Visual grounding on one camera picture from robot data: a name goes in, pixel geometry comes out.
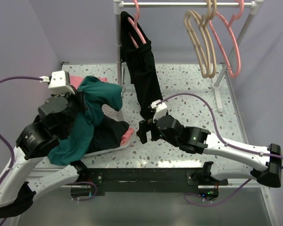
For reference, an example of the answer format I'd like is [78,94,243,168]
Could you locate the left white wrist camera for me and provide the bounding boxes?
[48,71,73,95]

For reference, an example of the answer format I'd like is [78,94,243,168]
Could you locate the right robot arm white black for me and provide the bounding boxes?
[137,115,282,188]

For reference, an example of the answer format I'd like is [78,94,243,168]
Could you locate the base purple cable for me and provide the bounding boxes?
[70,181,98,202]
[183,179,253,208]

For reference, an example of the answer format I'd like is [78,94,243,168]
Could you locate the white laundry basket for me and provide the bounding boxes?
[84,105,130,158]

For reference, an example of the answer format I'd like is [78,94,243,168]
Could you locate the beige wooden hanger back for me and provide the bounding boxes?
[190,0,219,77]

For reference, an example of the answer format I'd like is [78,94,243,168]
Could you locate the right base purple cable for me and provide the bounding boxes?
[183,179,253,208]

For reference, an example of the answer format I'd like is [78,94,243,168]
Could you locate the beige wooden hanger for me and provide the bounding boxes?
[190,0,219,77]
[183,0,215,79]

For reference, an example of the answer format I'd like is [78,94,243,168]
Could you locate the black shorts on hanger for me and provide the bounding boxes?
[121,11,162,120]

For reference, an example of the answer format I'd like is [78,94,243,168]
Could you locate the pink garment in basket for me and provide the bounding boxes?
[120,127,134,146]

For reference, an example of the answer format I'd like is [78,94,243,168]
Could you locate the pink hanger holding shorts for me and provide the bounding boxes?
[127,0,147,44]

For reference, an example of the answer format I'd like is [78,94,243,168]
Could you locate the pink empty hanger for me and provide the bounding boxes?
[208,0,245,79]

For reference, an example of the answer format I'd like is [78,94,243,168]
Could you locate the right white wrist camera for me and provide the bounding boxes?
[150,100,168,122]

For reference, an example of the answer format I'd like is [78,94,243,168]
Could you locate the beige wooden hanger front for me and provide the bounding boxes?
[183,0,215,79]

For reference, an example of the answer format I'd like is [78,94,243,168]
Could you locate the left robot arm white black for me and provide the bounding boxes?
[0,91,88,218]

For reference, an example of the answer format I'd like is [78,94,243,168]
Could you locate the dark navy garment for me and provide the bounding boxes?
[87,116,129,153]

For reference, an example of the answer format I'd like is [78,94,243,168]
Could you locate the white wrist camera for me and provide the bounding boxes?
[48,71,73,95]
[150,100,168,122]

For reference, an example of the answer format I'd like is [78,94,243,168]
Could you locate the white metal clothes rack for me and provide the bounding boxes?
[114,0,263,113]

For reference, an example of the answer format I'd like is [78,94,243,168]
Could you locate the pink folded shirt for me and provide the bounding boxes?
[70,75,108,89]

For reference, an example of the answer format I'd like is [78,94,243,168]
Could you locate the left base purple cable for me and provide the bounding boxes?
[70,181,98,202]

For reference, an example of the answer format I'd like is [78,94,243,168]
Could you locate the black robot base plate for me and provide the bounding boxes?
[71,161,228,198]

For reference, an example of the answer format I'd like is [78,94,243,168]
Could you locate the teal green shorts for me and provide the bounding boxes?
[47,76,123,166]

